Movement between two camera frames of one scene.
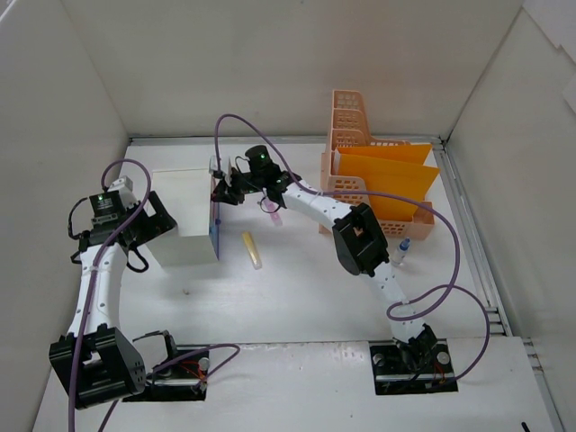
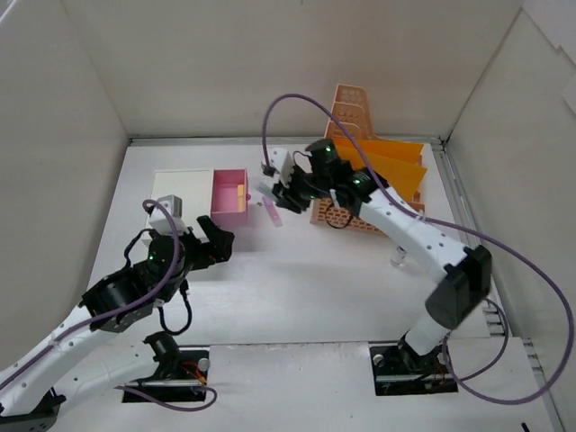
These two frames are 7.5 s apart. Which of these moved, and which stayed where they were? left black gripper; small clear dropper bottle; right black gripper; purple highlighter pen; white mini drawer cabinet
Moved: right black gripper; left black gripper
Stayed: purple highlighter pen; small clear dropper bottle; white mini drawer cabinet
